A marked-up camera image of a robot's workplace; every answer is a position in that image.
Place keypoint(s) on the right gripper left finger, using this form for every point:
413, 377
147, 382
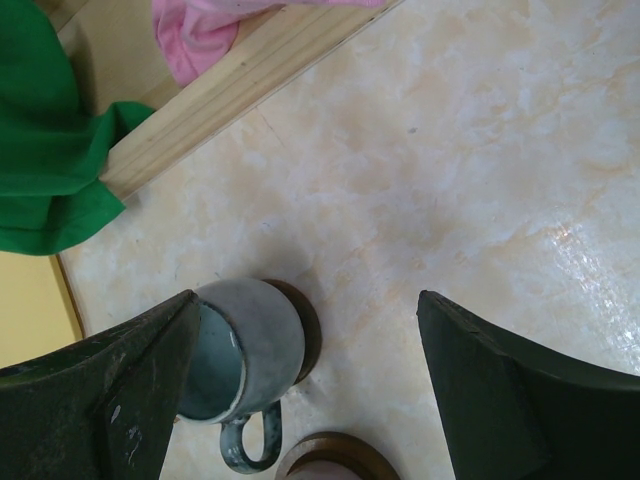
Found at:
103, 407

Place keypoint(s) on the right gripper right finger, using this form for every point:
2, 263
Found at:
514, 409

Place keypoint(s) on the large brown wooden coaster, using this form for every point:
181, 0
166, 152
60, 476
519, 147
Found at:
342, 448

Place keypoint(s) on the dark speckled grey mug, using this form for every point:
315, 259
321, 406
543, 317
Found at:
249, 353

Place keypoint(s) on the dark walnut coaster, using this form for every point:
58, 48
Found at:
310, 324

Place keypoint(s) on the purple mug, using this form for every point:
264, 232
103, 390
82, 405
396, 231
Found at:
322, 470

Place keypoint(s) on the green shirt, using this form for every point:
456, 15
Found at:
52, 149

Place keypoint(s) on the wooden rack base tray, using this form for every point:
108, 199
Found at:
115, 57

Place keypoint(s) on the pink shirt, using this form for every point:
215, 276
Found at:
194, 35

